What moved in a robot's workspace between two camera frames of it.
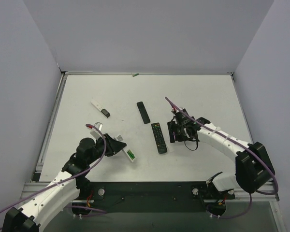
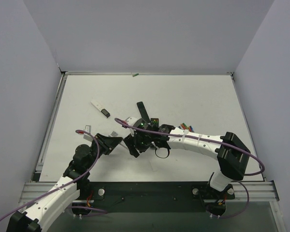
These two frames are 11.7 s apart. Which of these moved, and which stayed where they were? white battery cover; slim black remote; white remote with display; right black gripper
Moved: white battery cover; right black gripper
Stayed: white remote with display; slim black remote
